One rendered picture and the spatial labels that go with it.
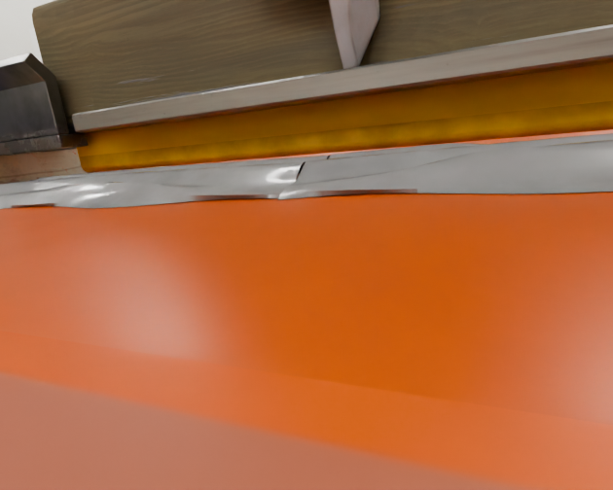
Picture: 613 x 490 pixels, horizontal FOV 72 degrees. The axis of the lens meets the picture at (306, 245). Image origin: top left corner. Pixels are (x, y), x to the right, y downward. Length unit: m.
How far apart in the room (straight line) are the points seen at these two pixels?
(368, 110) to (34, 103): 0.20
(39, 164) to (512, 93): 0.31
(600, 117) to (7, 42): 4.71
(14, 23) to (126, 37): 4.61
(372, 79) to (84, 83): 0.18
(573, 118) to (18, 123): 0.30
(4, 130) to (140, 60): 0.11
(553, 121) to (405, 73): 0.06
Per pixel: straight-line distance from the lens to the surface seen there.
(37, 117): 0.31
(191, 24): 0.24
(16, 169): 0.36
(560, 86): 0.20
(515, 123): 0.20
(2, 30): 4.79
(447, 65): 0.18
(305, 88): 0.19
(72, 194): 0.17
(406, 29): 0.20
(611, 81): 0.21
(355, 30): 0.19
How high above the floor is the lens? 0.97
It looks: 15 degrees down
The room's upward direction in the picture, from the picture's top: 6 degrees counter-clockwise
